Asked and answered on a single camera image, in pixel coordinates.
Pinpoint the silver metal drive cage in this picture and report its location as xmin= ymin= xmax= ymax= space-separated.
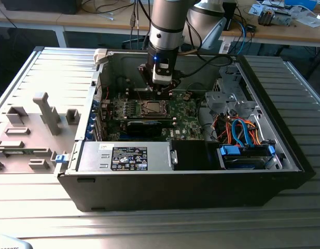
xmin=204 ymin=64 xmax=257 ymax=117

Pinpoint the silver power supply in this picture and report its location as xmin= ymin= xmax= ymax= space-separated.
xmin=76 ymin=141 xmax=175 ymax=173

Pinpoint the black PC case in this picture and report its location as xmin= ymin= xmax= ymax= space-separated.
xmin=57 ymin=46 xmax=316 ymax=212

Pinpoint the grey metal drive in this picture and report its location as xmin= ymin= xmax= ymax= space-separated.
xmin=275 ymin=10 xmax=293 ymax=26

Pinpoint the black RAM slot bank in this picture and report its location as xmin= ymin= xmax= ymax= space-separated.
xmin=110 ymin=115 xmax=176 ymax=124
xmin=125 ymin=87 xmax=174 ymax=101

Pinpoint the blue box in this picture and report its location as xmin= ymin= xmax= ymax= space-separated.
xmin=284 ymin=0 xmax=318 ymax=10

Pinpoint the white plastic latch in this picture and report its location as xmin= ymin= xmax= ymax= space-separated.
xmin=93 ymin=48 xmax=108 ymax=65

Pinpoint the CPU socket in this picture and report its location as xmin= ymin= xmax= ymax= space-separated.
xmin=141 ymin=99 xmax=171 ymax=117

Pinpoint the silver CPU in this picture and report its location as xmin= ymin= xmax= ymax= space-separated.
xmin=146 ymin=102 xmax=164 ymax=115

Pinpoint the black monitor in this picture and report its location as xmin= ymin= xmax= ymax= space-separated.
xmin=1 ymin=0 xmax=79 ymax=15

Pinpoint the green motherboard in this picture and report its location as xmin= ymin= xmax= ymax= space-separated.
xmin=105 ymin=89 xmax=206 ymax=142

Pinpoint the blue wire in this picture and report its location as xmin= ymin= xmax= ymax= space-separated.
xmin=231 ymin=118 xmax=254 ymax=149

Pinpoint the metal CPU socket cover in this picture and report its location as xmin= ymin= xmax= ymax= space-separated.
xmin=142 ymin=100 xmax=171 ymax=116

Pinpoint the black CPU cooler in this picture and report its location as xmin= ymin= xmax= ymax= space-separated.
xmin=257 ymin=7 xmax=276 ymax=26

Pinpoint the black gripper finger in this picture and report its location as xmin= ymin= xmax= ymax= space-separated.
xmin=161 ymin=71 xmax=182 ymax=101
xmin=137 ymin=64 xmax=162 ymax=101

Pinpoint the orange wire bundle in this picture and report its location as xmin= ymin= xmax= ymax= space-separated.
xmin=214 ymin=116 xmax=266 ymax=146

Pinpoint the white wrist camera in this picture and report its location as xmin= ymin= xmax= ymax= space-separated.
xmin=152 ymin=59 xmax=174 ymax=84

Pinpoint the black plastic shroud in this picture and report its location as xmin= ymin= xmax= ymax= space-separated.
xmin=172 ymin=140 xmax=211 ymax=171

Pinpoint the hard disk in blue carrier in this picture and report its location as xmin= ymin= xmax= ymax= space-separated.
xmin=217 ymin=144 xmax=276 ymax=171

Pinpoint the wooden desk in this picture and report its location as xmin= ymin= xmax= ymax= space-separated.
xmin=0 ymin=0 xmax=320 ymax=49

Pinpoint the grey parts rack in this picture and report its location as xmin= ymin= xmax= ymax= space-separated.
xmin=0 ymin=92 xmax=81 ymax=175

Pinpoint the pale grey device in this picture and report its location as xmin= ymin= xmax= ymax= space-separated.
xmin=0 ymin=234 xmax=33 ymax=249

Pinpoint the black graphics card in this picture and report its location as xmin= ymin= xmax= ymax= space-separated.
xmin=126 ymin=119 xmax=176 ymax=138

